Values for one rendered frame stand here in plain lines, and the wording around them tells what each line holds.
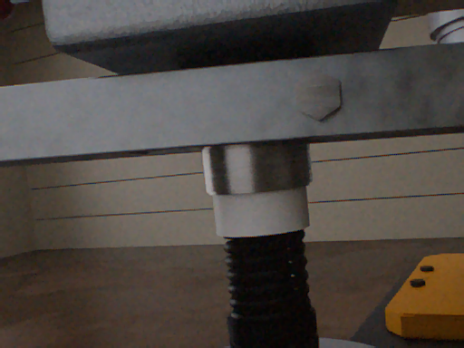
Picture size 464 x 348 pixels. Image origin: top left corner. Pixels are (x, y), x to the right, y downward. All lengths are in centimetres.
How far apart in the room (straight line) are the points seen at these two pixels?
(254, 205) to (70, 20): 16
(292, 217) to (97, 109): 15
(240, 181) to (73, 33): 14
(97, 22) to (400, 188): 618
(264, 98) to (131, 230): 778
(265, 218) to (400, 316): 54
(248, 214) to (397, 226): 614
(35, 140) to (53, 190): 864
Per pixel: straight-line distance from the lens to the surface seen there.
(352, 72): 34
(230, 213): 37
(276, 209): 37
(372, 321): 97
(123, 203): 813
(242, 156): 36
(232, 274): 39
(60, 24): 33
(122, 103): 36
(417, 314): 87
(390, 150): 644
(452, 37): 99
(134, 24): 31
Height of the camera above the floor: 103
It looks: 6 degrees down
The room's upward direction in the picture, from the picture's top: 6 degrees counter-clockwise
